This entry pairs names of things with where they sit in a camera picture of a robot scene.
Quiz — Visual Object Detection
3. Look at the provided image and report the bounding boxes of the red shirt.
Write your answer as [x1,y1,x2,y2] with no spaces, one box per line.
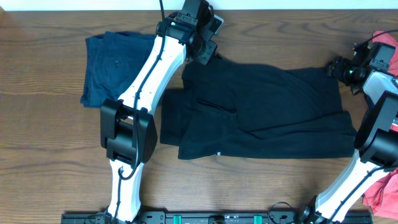
[363,30,397,220]

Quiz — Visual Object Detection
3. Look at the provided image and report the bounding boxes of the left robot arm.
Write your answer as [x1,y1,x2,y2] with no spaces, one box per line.
[100,0,223,223]

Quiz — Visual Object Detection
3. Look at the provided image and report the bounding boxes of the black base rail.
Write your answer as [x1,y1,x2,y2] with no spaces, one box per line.
[60,208,373,224]

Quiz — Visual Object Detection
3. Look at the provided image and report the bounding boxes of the black polo shirt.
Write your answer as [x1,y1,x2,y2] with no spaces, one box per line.
[160,58,356,160]

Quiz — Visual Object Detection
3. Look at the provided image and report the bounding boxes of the folded dark blue shorts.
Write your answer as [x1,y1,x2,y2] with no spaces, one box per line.
[80,31,155,108]

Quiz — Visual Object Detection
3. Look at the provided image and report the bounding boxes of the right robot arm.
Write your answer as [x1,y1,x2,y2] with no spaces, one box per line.
[294,40,397,224]

